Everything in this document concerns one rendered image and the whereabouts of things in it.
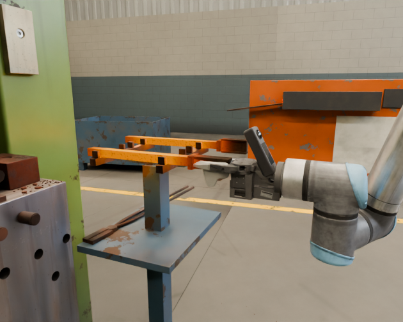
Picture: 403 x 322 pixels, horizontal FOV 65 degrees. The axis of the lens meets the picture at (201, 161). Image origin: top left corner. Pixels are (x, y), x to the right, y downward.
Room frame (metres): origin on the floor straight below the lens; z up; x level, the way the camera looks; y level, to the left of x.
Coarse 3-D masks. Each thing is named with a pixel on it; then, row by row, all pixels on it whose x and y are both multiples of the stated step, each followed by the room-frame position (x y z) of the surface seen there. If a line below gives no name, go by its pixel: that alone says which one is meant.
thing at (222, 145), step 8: (128, 136) 1.12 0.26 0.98; (136, 136) 1.12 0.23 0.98; (160, 144) 1.07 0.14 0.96; (168, 144) 1.05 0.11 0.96; (176, 144) 1.04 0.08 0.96; (184, 144) 1.03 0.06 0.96; (192, 144) 1.02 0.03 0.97; (208, 144) 1.00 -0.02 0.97; (216, 144) 0.98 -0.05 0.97; (224, 144) 0.99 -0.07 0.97; (232, 144) 0.98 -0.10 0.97; (240, 144) 0.97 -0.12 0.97; (224, 152) 0.98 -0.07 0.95; (232, 152) 0.97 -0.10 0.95; (240, 152) 0.97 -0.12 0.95
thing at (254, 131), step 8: (256, 128) 0.71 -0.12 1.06; (248, 136) 0.69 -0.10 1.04; (256, 136) 0.69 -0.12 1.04; (256, 144) 0.69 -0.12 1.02; (264, 144) 0.71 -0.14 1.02; (256, 152) 0.69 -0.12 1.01; (264, 152) 0.68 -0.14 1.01; (264, 160) 0.68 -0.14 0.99; (272, 160) 0.70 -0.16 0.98; (264, 168) 0.68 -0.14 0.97; (272, 168) 0.67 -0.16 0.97
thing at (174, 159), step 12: (108, 156) 0.86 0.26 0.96; (120, 156) 0.84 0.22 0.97; (132, 156) 0.83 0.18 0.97; (144, 156) 0.81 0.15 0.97; (156, 156) 0.80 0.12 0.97; (168, 156) 0.78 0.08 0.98; (180, 156) 0.78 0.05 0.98; (192, 156) 0.75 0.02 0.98; (204, 156) 0.76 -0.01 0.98; (216, 156) 0.76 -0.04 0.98; (192, 168) 0.75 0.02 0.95
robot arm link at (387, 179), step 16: (400, 112) 0.65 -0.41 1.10; (400, 128) 0.63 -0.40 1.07; (384, 144) 0.67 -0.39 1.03; (400, 144) 0.63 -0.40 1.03; (384, 160) 0.65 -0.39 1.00; (400, 160) 0.63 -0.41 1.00; (368, 176) 0.69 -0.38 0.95; (384, 176) 0.65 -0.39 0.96; (400, 176) 0.63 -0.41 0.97; (368, 192) 0.67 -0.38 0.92; (384, 192) 0.65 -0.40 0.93; (400, 192) 0.64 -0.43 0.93; (368, 208) 0.67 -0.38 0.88; (384, 208) 0.65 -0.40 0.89; (368, 224) 0.64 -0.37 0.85; (384, 224) 0.66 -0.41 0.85
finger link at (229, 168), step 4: (212, 164) 0.70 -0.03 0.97; (216, 164) 0.70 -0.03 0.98; (220, 164) 0.70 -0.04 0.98; (228, 164) 0.70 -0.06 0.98; (232, 164) 0.70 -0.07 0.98; (212, 168) 0.71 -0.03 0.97; (216, 168) 0.70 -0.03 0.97; (220, 168) 0.69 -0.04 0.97; (224, 168) 0.69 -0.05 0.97; (228, 168) 0.68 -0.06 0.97; (232, 168) 0.68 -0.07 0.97; (236, 168) 0.68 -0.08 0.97; (240, 168) 0.69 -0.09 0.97; (228, 172) 0.68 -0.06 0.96; (232, 172) 0.68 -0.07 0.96
